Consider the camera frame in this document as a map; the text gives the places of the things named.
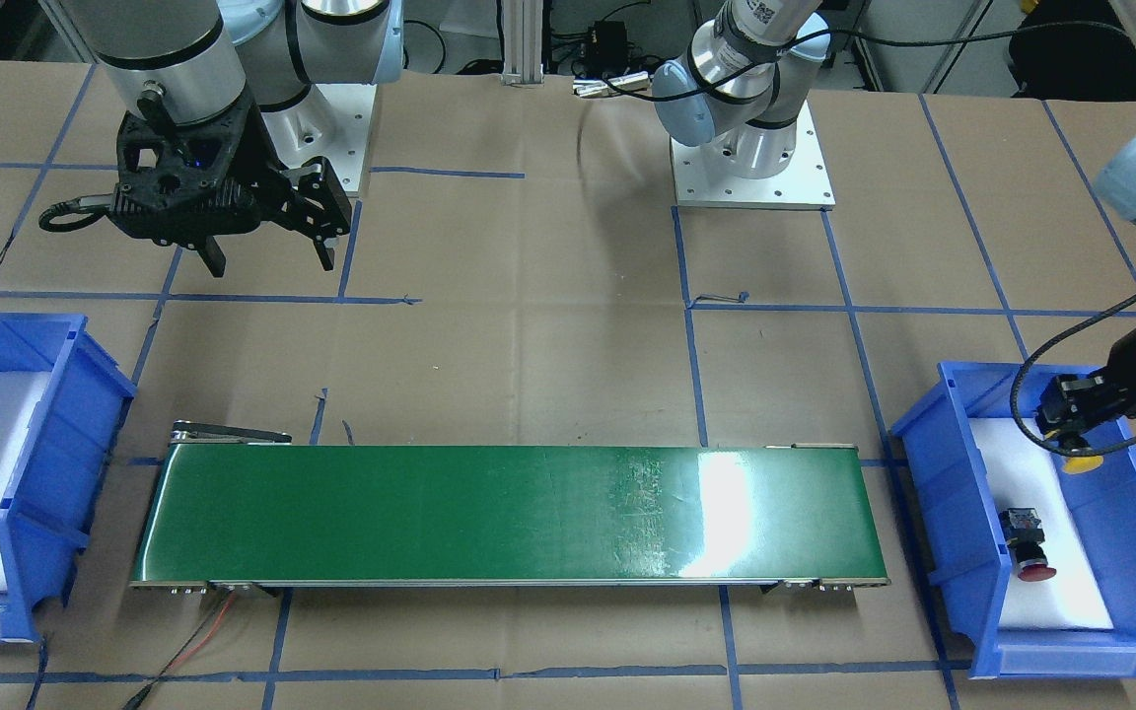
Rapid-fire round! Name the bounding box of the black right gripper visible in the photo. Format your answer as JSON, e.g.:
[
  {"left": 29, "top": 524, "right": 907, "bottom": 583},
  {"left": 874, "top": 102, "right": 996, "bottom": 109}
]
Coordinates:
[{"left": 112, "top": 84, "right": 353, "bottom": 278}]

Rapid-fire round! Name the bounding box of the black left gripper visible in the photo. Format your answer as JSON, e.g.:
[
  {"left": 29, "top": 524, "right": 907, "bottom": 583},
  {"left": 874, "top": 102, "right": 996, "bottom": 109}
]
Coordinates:
[{"left": 1037, "top": 328, "right": 1136, "bottom": 440}]

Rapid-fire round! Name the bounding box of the yellow push button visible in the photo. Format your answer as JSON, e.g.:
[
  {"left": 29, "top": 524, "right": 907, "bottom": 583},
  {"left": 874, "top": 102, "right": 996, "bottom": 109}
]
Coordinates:
[{"left": 1061, "top": 446, "right": 1104, "bottom": 475}]

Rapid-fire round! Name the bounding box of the red push button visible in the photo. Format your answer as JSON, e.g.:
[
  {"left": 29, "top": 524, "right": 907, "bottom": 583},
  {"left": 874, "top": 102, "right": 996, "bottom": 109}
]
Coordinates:
[{"left": 999, "top": 507, "right": 1058, "bottom": 583}]

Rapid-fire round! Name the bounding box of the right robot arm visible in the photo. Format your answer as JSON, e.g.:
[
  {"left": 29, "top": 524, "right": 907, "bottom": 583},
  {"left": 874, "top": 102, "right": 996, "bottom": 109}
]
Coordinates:
[{"left": 37, "top": 1, "right": 404, "bottom": 277}]

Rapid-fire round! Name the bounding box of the blue bin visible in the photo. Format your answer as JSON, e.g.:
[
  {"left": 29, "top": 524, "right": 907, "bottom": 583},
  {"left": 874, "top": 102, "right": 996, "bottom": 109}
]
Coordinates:
[
  {"left": 892, "top": 361, "right": 1136, "bottom": 678},
  {"left": 0, "top": 312, "right": 136, "bottom": 643}
]

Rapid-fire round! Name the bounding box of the green conveyor belt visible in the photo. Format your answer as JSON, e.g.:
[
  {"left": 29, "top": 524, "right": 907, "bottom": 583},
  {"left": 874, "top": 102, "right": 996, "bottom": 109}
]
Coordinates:
[{"left": 130, "top": 440, "right": 889, "bottom": 588}]

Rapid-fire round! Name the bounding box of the black braided left gripper cable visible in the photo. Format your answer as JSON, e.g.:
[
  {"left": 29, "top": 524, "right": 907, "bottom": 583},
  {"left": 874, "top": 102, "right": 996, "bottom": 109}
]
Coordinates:
[{"left": 1010, "top": 266, "right": 1136, "bottom": 484}]

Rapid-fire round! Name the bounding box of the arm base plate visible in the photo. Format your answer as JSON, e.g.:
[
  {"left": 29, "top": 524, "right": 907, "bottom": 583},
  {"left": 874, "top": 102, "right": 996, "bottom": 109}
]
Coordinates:
[
  {"left": 669, "top": 103, "right": 837, "bottom": 210},
  {"left": 261, "top": 84, "right": 379, "bottom": 198}
]

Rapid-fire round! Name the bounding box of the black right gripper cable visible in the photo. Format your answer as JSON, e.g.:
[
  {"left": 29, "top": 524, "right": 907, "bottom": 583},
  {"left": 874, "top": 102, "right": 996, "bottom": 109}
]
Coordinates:
[{"left": 37, "top": 197, "right": 120, "bottom": 234}]

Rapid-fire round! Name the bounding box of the aluminium frame post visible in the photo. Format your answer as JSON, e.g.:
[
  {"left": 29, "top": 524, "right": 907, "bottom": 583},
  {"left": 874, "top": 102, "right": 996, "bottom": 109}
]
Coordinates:
[{"left": 496, "top": 0, "right": 546, "bottom": 86}]

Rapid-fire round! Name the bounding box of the red black conveyor cable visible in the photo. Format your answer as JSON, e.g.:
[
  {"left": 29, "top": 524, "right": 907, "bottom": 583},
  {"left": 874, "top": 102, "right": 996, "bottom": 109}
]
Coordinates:
[{"left": 124, "top": 590, "right": 244, "bottom": 709}]

